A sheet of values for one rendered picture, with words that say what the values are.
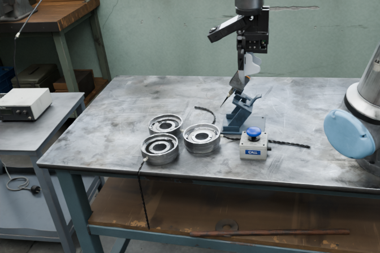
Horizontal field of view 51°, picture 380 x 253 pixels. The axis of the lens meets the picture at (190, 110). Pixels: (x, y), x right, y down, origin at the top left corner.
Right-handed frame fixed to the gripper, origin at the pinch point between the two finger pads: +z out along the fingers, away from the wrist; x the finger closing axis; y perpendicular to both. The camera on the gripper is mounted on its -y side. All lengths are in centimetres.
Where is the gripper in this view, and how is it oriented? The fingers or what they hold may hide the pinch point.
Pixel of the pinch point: (241, 77)
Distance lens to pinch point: 114.0
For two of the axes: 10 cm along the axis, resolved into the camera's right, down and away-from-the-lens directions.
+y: 9.7, 0.5, -2.2
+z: 0.7, 8.6, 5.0
